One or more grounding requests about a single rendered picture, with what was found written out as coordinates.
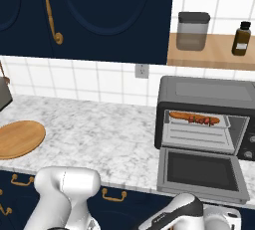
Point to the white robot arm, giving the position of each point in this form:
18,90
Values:
68,187

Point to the brown baguette bread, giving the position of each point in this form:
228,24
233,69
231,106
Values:
179,115

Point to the red green kebab skewer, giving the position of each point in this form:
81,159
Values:
201,120

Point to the grey oven tray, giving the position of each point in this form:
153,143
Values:
196,136

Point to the black toaster oven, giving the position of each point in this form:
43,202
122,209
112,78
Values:
205,93

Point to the navy upper cupboard door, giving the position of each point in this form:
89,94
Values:
23,15
113,15

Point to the grey toaster oven door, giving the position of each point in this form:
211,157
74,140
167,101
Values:
199,172

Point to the black toaster oven knob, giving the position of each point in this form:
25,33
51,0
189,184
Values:
250,138
249,154

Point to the grey jar with dark lid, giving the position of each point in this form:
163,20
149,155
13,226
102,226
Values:
192,31

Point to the navy drawer front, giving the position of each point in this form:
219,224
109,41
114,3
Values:
13,192
132,209

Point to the round wooden cutting board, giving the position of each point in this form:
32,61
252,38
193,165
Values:
18,138

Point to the brown bottle with black cap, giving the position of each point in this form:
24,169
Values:
241,40

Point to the grey wall socket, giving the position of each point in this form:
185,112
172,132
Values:
142,70

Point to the wooden wall shelf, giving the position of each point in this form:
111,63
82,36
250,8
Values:
212,53

